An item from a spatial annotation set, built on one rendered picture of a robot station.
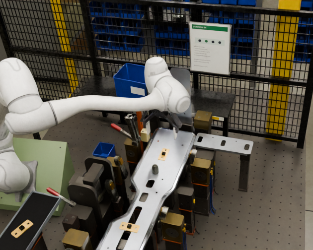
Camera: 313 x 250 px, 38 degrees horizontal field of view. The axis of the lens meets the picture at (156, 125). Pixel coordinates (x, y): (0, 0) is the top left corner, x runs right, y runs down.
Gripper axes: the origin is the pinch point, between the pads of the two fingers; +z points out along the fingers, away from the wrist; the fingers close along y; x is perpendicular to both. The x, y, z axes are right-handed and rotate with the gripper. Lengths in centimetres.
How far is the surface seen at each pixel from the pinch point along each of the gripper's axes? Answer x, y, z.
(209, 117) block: 26.4, 16.9, 7.8
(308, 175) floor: 104, 73, 114
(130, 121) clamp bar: -1.7, -14.9, -6.0
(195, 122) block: 23.3, 10.3, 9.6
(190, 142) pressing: 11.7, 10.5, 13.6
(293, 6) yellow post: 58, 50, -42
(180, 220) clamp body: -41.0, 21.0, 8.9
